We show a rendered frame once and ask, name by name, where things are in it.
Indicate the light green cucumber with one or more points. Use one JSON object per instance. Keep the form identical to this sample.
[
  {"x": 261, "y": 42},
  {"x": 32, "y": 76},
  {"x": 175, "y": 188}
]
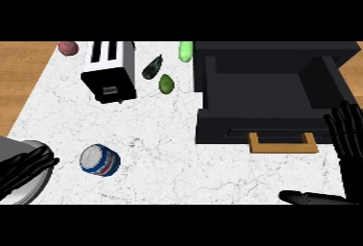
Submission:
[{"x": 187, "y": 51}]

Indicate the reddish purple potato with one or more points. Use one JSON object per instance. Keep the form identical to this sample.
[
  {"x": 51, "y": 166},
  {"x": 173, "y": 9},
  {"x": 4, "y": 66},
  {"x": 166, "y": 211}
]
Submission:
[{"x": 69, "y": 47}]

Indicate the dark green eggplant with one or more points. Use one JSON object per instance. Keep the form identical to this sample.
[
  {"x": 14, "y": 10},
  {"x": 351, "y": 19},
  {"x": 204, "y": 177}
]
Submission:
[{"x": 153, "y": 68}]

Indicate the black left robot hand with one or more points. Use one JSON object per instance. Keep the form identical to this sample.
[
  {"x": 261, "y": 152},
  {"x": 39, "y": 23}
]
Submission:
[{"x": 21, "y": 171}]

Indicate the black and white toaster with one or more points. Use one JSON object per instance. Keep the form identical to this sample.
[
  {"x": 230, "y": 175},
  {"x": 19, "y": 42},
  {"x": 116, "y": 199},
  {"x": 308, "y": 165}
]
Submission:
[{"x": 110, "y": 72}]

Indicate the dark grey open drawer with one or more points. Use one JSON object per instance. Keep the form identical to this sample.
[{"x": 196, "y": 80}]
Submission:
[{"x": 272, "y": 105}]

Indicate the green avocado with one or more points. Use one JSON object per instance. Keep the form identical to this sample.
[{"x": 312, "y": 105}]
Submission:
[{"x": 166, "y": 84}]

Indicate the blue and white can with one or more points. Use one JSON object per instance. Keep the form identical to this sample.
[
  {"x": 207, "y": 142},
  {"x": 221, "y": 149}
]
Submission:
[{"x": 100, "y": 160}]

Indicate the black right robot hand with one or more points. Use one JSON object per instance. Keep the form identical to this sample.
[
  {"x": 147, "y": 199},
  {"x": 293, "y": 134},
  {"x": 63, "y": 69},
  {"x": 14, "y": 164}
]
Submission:
[{"x": 351, "y": 150}]

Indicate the dark grey cabinet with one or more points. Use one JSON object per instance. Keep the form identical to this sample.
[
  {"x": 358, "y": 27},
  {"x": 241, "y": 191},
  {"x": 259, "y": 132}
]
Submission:
[{"x": 280, "y": 54}]

